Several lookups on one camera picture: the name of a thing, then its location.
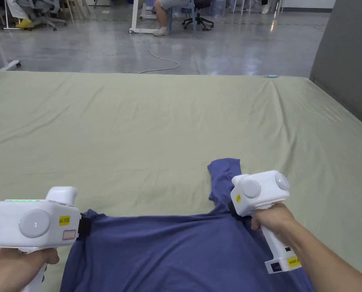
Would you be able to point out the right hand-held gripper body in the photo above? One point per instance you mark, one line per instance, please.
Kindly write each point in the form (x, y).
(257, 191)

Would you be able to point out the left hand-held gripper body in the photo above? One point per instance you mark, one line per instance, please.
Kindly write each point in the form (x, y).
(34, 223)

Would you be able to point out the dark blue shirt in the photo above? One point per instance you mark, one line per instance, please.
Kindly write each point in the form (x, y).
(174, 252)

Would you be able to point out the person's right forearm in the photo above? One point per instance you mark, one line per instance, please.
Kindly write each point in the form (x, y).
(330, 258)

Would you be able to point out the person's right hand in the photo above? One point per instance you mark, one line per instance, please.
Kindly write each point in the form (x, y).
(275, 220)

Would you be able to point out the person's left hand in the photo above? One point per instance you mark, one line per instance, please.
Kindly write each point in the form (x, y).
(16, 267)

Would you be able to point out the small light blue object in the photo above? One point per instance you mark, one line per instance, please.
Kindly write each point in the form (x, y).
(272, 76)

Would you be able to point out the bed with pale green sheet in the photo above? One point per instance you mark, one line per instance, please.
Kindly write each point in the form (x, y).
(156, 121)

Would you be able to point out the white desk frame on castors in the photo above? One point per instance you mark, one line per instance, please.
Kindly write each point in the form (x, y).
(136, 18)

